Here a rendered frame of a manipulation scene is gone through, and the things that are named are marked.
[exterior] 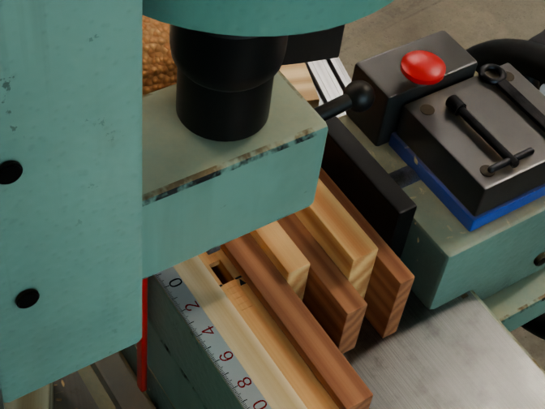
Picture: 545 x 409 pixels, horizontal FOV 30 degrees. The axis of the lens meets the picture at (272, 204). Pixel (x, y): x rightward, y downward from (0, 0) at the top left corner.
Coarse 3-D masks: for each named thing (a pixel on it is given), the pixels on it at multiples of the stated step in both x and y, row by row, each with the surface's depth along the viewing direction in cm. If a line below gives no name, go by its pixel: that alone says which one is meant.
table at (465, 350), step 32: (512, 288) 75; (544, 288) 76; (416, 320) 69; (448, 320) 69; (480, 320) 69; (512, 320) 74; (160, 352) 67; (352, 352) 67; (384, 352) 67; (416, 352) 67; (448, 352) 67; (480, 352) 68; (512, 352) 68; (160, 384) 70; (384, 384) 65; (416, 384) 66; (448, 384) 66; (480, 384) 66; (512, 384) 66; (544, 384) 67
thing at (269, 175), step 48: (144, 96) 56; (288, 96) 57; (144, 144) 54; (192, 144) 54; (240, 144) 55; (288, 144) 55; (144, 192) 52; (192, 192) 53; (240, 192) 56; (288, 192) 59; (144, 240) 54; (192, 240) 56
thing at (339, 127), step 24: (336, 120) 67; (336, 144) 66; (360, 144) 66; (336, 168) 67; (360, 168) 65; (408, 168) 69; (360, 192) 65; (384, 192) 63; (384, 216) 64; (408, 216) 63; (384, 240) 65
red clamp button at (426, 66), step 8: (408, 56) 67; (416, 56) 67; (424, 56) 68; (432, 56) 68; (408, 64) 67; (416, 64) 67; (424, 64) 67; (432, 64) 67; (440, 64) 67; (408, 72) 67; (416, 72) 67; (424, 72) 67; (432, 72) 67; (440, 72) 67; (416, 80) 67; (424, 80) 66; (432, 80) 67; (440, 80) 67
